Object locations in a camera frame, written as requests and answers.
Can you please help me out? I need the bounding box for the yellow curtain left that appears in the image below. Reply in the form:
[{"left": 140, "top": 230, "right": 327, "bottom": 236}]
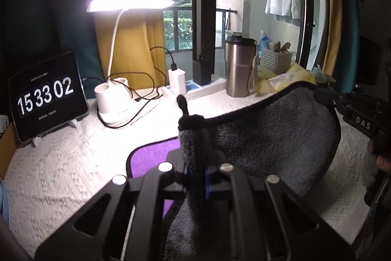
[{"left": 94, "top": 10, "right": 166, "bottom": 90}]

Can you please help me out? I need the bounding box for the yellow curtain right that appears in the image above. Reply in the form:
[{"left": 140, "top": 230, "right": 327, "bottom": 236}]
[{"left": 322, "top": 0, "right": 343, "bottom": 76}]

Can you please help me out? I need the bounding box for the cardboard box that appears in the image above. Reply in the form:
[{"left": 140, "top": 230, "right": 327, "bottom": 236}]
[{"left": 0, "top": 123, "right": 19, "bottom": 179}]

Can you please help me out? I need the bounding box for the white tablet stand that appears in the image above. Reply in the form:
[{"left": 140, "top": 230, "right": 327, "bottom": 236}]
[{"left": 30, "top": 118, "right": 79, "bottom": 148}]

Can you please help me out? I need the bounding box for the white desk lamp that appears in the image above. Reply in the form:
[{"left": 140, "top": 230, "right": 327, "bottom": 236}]
[{"left": 87, "top": 0, "right": 176, "bottom": 128}]

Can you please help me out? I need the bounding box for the yellow plastic bag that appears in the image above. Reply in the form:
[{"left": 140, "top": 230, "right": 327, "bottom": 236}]
[{"left": 257, "top": 63, "right": 316, "bottom": 94}]

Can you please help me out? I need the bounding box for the operator hand at right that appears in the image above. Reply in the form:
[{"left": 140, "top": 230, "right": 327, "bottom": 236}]
[{"left": 362, "top": 140, "right": 390, "bottom": 187}]

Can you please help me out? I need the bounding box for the black window frame post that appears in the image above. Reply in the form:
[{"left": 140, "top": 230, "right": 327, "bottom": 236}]
[{"left": 192, "top": 0, "right": 216, "bottom": 68}]

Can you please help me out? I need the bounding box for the white charger adapter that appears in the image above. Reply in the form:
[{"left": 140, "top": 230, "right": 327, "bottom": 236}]
[{"left": 168, "top": 68, "right": 187, "bottom": 95}]

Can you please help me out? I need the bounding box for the purple and grey towel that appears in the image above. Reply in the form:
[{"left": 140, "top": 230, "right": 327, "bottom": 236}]
[{"left": 125, "top": 81, "right": 343, "bottom": 261}]

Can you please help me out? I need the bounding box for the stainless steel tumbler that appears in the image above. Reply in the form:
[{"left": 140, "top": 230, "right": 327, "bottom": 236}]
[{"left": 225, "top": 33, "right": 259, "bottom": 97}]

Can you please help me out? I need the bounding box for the black lamp cable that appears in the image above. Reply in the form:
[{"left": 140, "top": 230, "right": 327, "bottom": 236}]
[{"left": 81, "top": 45, "right": 178, "bottom": 129}]

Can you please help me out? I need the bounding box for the black tablet showing clock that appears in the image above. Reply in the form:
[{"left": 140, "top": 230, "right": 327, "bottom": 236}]
[{"left": 7, "top": 52, "right": 89, "bottom": 143}]

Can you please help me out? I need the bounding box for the yellow curtain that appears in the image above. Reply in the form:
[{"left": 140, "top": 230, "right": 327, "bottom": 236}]
[
  {"left": 94, "top": 10, "right": 166, "bottom": 90},
  {"left": 322, "top": 0, "right": 343, "bottom": 76}
]

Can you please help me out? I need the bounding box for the dark green curtain left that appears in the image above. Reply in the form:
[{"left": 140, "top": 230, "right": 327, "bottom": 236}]
[{"left": 1, "top": 0, "right": 103, "bottom": 99}]

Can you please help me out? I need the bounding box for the white textured tablecloth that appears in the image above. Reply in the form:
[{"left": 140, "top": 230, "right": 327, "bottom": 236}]
[{"left": 5, "top": 99, "right": 369, "bottom": 258}]

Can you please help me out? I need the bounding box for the white power strip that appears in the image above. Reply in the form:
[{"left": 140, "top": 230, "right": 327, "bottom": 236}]
[{"left": 162, "top": 77, "right": 228, "bottom": 102}]

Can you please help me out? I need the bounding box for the balcony railing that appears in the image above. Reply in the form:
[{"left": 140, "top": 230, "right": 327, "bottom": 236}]
[{"left": 163, "top": 6, "right": 238, "bottom": 53}]

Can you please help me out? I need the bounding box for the black power adapter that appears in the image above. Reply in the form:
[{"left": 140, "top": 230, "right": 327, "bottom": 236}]
[{"left": 192, "top": 60, "right": 211, "bottom": 85}]

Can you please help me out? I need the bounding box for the white woven basket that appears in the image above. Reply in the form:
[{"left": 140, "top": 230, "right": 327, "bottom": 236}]
[{"left": 260, "top": 48, "right": 293, "bottom": 74}]

